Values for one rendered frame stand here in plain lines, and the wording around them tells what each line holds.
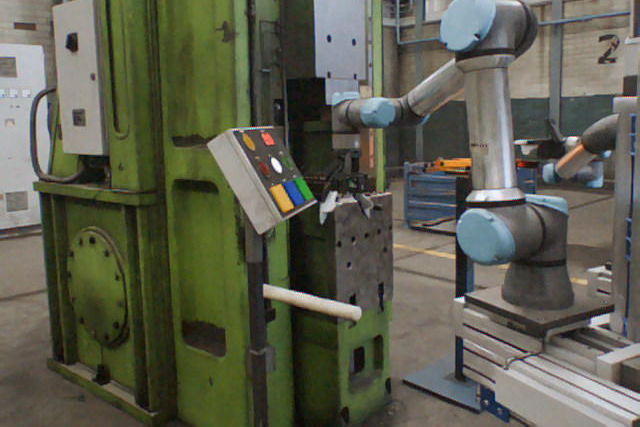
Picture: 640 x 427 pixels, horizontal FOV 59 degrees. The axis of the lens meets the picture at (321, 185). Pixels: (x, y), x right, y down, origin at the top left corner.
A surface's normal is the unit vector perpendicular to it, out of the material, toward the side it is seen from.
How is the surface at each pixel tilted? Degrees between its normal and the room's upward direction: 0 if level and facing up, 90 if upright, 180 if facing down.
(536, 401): 90
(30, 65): 90
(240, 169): 90
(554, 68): 90
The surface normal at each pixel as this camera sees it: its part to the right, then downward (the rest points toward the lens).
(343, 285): 0.77, 0.06
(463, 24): -0.82, -0.04
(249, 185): -0.25, 0.12
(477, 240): -0.80, 0.22
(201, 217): -0.64, 0.11
